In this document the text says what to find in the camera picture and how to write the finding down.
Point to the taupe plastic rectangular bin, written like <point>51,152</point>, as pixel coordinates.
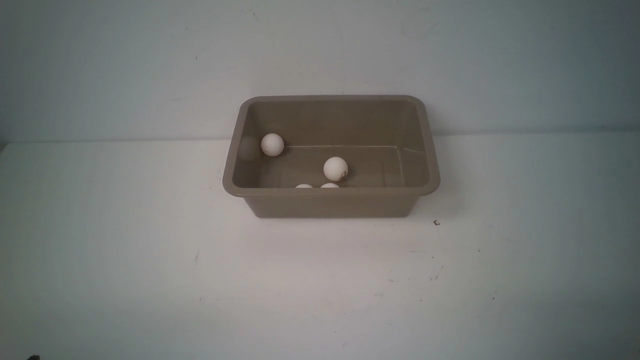
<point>386,141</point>

